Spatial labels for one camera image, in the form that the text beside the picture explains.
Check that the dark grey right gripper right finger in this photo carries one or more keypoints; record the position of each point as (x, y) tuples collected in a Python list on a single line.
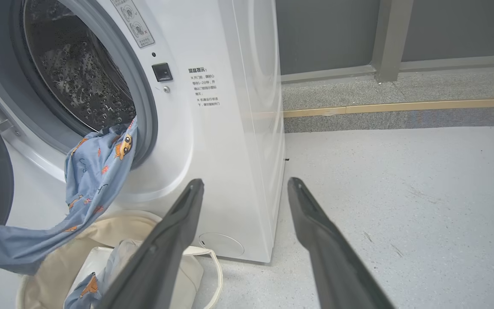
[(328, 257)]

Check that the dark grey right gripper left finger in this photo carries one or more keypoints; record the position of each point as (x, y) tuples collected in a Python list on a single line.
[(161, 249)]

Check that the blue patterned garment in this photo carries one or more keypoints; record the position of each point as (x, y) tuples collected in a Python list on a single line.
[(94, 171)]

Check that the cream canvas laundry basket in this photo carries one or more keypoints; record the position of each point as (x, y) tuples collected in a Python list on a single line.
[(54, 262)]

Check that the white front-load washing machine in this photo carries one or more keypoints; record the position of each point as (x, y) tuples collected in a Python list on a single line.
[(230, 150)]

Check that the white folded cloth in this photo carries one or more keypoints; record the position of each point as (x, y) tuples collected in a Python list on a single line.
[(189, 279)]

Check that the wooden floor strip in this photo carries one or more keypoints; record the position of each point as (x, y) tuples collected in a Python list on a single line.
[(401, 106)]

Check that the grey metal frame post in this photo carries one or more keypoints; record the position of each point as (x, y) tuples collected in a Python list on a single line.
[(390, 38)]

